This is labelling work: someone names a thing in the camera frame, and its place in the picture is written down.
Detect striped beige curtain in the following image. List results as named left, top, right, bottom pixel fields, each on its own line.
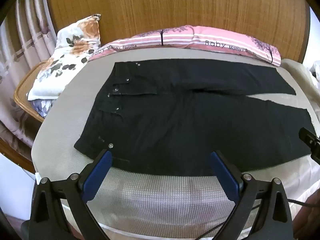
left=0, top=0, right=58, bottom=150

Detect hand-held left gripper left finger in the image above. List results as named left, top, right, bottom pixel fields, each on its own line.
left=29, top=149, right=113, bottom=240

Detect grey bed mat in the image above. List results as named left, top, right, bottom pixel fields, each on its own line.
left=31, top=47, right=320, bottom=180

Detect grey patterned cushion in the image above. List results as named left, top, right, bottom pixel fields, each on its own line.
left=31, top=97, right=54, bottom=118

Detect pink striped quilt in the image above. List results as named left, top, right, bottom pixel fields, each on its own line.
left=88, top=25, right=282, bottom=67

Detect floral pillow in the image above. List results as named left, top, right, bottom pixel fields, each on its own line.
left=27, top=14, right=102, bottom=102

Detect black cable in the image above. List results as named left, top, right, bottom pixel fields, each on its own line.
left=195, top=198, right=314, bottom=240

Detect wooden headboard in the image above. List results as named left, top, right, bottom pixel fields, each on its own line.
left=45, top=0, right=310, bottom=63

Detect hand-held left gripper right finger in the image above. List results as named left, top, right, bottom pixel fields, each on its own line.
left=210, top=150, right=293, bottom=240

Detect beige blanket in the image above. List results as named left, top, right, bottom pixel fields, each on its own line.
left=280, top=58, right=320, bottom=110

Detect black pants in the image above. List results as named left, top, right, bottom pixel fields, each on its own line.
left=74, top=59, right=317, bottom=178

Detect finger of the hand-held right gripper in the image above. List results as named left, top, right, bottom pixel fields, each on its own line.
left=299, top=127, right=320, bottom=165

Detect wicker chair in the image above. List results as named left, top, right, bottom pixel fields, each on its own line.
left=14, top=60, right=50, bottom=123

